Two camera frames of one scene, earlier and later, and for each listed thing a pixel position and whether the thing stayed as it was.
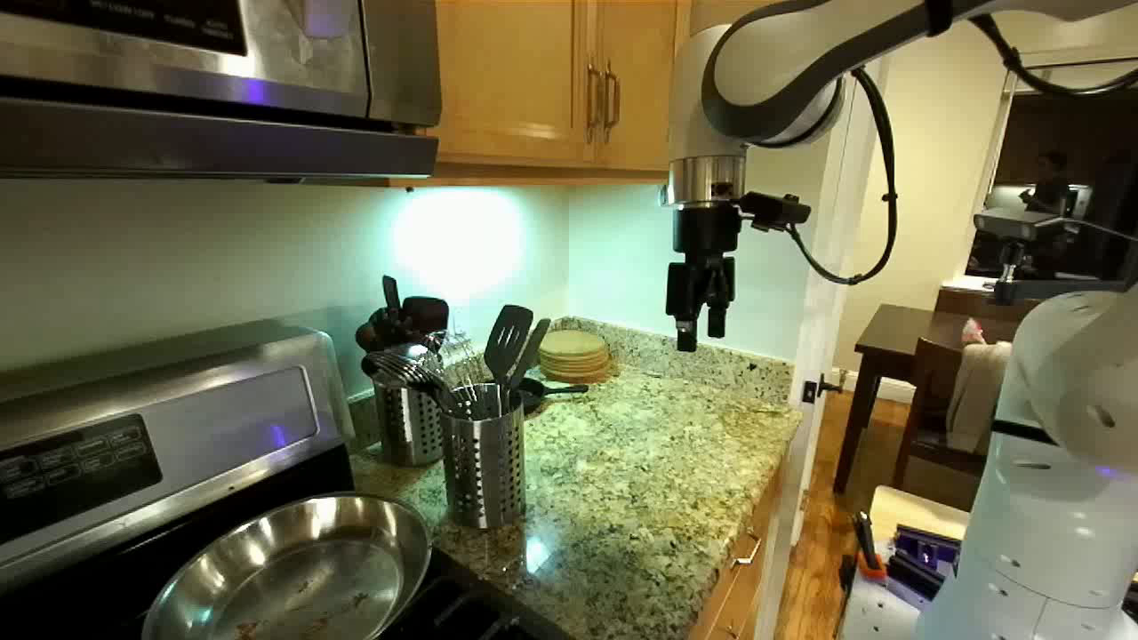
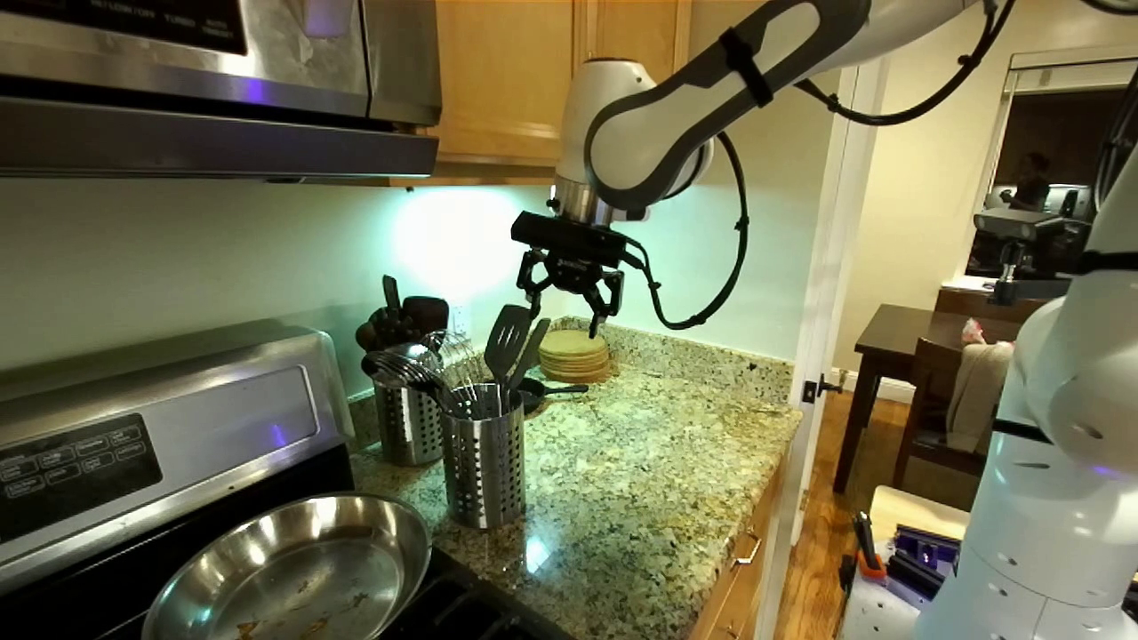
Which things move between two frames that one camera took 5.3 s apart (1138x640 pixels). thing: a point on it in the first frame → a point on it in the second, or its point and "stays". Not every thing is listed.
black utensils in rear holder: x=405 y=321 stays
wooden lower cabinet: x=732 y=610 stays
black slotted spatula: x=510 y=342 stays
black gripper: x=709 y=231 → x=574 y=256
